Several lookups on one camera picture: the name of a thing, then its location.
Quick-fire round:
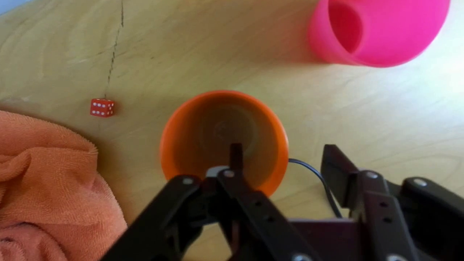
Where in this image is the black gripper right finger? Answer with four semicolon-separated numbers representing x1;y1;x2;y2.
321;144;464;261

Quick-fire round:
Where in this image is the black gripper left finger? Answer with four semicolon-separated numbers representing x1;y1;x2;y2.
101;143;321;261

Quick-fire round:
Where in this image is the orange plastic cup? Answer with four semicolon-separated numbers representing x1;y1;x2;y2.
159;91;292;198

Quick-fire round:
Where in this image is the pink plastic cup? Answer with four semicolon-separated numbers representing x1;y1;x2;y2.
309;0;453;69

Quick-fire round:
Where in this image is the small red die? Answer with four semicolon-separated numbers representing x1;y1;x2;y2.
89;98;118;120

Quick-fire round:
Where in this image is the orange towel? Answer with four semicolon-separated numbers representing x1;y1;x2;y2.
0;109;131;261

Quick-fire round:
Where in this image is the thin black cable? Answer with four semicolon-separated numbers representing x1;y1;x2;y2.
288;157;344;221

